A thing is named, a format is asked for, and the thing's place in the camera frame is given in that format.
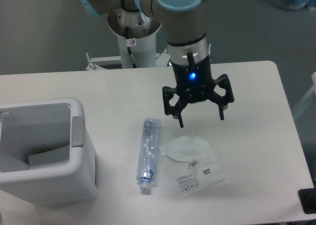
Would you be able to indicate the clear crushed plastic bottle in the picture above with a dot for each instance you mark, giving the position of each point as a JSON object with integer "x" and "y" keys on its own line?
{"x": 148, "y": 155}

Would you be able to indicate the white plastic trash can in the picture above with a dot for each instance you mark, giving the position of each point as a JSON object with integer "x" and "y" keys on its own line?
{"x": 46, "y": 154}

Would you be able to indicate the white furniture edge right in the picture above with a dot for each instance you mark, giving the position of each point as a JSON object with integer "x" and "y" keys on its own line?
{"x": 307, "y": 99}

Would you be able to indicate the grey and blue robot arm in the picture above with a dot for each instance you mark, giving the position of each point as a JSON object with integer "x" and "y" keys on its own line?
{"x": 187, "y": 45}

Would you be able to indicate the white plastic packaging bag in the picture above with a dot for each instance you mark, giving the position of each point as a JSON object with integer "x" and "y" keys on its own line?
{"x": 192, "y": 165}

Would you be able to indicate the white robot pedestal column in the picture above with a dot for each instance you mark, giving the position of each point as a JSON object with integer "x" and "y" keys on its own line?
{"x": 137, "y": 45}

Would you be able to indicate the black device at table edge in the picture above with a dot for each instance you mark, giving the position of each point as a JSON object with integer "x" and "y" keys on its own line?
{"x": 308, "y": 200}

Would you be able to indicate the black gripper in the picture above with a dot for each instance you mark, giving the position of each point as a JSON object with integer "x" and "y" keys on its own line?
{"x": 192, "y": 81}

